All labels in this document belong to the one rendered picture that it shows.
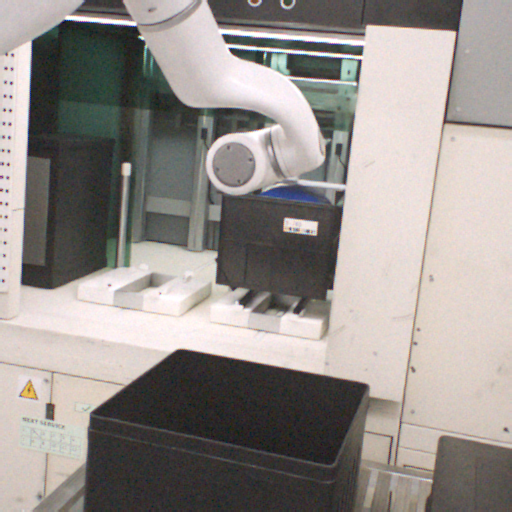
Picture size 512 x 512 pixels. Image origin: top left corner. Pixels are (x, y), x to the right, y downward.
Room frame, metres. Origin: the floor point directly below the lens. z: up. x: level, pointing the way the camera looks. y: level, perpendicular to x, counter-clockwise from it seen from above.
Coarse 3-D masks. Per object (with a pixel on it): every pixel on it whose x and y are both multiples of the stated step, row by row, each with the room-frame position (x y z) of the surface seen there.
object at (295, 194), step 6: (264, 192) 1.54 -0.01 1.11; (270, 192) 1.54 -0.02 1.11; (276, 192) 1.54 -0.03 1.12; (282, 192) 1.53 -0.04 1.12; (288, 192) 1.53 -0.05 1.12; (294, 192) 1.53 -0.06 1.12; (300, 192) 1.53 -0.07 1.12; (306, 192) 1.52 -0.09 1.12; (288, 198) 1.53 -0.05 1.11; (294, 198) 1.53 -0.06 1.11; (300, 198) 1.53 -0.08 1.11; (306, 198) 1.52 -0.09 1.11; (312, 198) 1.52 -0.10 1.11
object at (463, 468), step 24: (456, 456) 0.97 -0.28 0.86; (480, 456) 0.98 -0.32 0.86; (504, 456) 0.99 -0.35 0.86; (432, 480) 0.94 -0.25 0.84; (456, 480) 0.90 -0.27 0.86; (480, 480) 0.91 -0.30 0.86; (504, 480) 0.92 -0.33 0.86; (432, 504) 0.84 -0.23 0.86; (456, 504) 0.84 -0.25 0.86; (480, 504) 0.85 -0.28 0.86; (504, 504) 0.85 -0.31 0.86
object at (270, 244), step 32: (224, 192) 1.45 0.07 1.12; (256, 192) 1.64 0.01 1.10; (224, 224) 1.45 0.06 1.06; (256, 224) 1.44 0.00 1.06; (288, 224) 1.42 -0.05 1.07; (320, 224) 1.41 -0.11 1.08; (224, 256) 1.45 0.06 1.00; (256, 256) 1.44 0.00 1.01; (288, 256) 1.43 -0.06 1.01; (320, 256) 1.41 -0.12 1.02; (256, 288) 1.44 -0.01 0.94; (288, 288) 1.43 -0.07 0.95; (320, 288) 1.42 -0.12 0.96
